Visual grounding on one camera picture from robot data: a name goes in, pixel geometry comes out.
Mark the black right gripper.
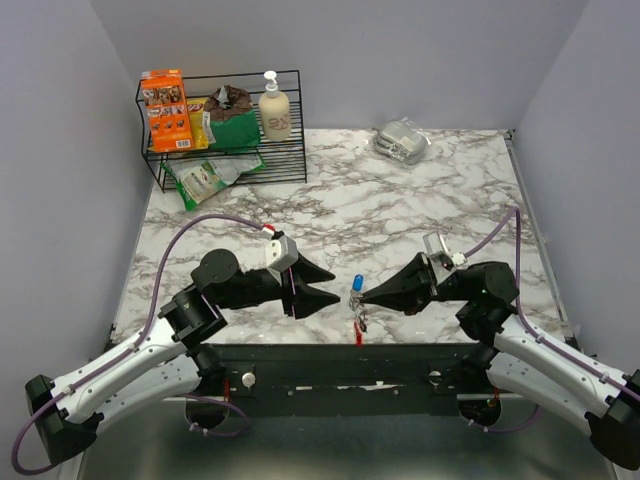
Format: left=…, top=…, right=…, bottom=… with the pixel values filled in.
left=360, top=251, right=470, bottom=316

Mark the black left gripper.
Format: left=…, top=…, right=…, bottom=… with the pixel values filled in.
left=217, top=250, right=341, bottom=320

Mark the red handled key organizer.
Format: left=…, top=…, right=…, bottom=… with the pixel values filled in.
left=348, top=291, right=368, bottom=346

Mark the blue tagged key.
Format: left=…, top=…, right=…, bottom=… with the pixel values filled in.
left=352, top=274, right=364, bottom=292

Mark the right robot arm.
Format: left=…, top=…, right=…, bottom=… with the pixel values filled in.
left=361, top=253, right=639, bottom=471

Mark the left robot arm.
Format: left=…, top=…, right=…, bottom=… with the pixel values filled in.
left=25, top=240, right=340, bottom=466

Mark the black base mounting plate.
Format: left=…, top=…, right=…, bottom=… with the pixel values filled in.
left=102, top=342, right=546, bottom=419

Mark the clear plastic wrapped package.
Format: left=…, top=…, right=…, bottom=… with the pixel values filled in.
left=372, top=117, right=431, bottom=166

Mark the green white snack bag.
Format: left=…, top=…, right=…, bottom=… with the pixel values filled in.
left=161, top=153, right=266, bottom=211

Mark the green brown bag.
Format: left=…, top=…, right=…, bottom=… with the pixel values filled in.
left=205, top=85, right=261, bottom=150

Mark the cream pump soap bottle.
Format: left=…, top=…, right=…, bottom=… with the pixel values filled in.
left=258, top=70, right=292, bottom=142

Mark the yellow snack bag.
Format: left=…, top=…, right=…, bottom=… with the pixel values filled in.
left=187, top=97, right=209, bottom=150

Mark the orange product box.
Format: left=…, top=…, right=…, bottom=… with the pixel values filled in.
left=140, top=69, right=194, bottom=153

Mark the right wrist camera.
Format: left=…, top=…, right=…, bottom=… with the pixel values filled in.
left=423, top=231, right=467, bottom=285

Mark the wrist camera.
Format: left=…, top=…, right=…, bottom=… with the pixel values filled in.
left=264, top=231, right=299, bottom=276
left=423, top=231, right=467, bottom=285

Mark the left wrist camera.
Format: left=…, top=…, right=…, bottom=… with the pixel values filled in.
left=264, top=231, right=299, bottom=276

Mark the black wire shelf rack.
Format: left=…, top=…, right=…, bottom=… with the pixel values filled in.
left=136, top=69, right=308, bottom=192

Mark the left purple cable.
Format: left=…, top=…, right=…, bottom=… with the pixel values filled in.
left=10, top=213, right=279, bottom=475

